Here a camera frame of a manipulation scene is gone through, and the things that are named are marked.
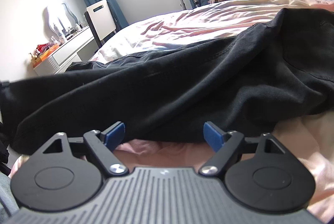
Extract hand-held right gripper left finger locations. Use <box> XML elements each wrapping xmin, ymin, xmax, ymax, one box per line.
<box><xmin>41</xmin><ymin>121</ymin><xmax>129</xmax><ymax>177</ymax></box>

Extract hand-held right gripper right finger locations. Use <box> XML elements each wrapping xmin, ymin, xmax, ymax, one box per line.
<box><xmin>199</xmin><ymin>121</ymin><xmax>287</xmax><ymax>177</ymax></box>

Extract black pants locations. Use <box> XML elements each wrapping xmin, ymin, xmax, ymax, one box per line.
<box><xmin>0</xmin><ymin>8</ymin><xmax>334</xmax><ymax>159</ymax></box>

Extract white dresser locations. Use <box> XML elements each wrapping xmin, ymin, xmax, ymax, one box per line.
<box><xmin>33</xmin><ymin>25</ymin><xmax>96</xmax><ymax>75</ymax></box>

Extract orange box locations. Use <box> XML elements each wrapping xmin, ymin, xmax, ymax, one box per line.
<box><xmin>33</xmin><ymin>45</ymin><xmax>61</xmax><ymax>68</ymax></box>

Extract bed with pastel sheet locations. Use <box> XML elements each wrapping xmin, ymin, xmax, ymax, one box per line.
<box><xmin>8</xmin><ymin>0</ymin><xmax>334</xmax><ymax>223</ymax></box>

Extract white chair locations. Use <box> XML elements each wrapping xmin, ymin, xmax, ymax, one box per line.
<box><xmin>84</xmin><ymin>0</ymin><xmax>117</xmax><ymax>47</ymax></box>

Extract person's grey trouser leg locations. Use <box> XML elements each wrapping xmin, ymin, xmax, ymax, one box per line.
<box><xmin>0</xmin><ymin>172</ymin><xmax>20</xmax><ymax>219</ymax></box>

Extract wavy vanity mirror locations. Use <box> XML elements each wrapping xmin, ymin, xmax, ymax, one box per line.
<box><xmin>43</xmin><ymin>2</ymin><xmax>77</xmax><ymax>38</ymax></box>

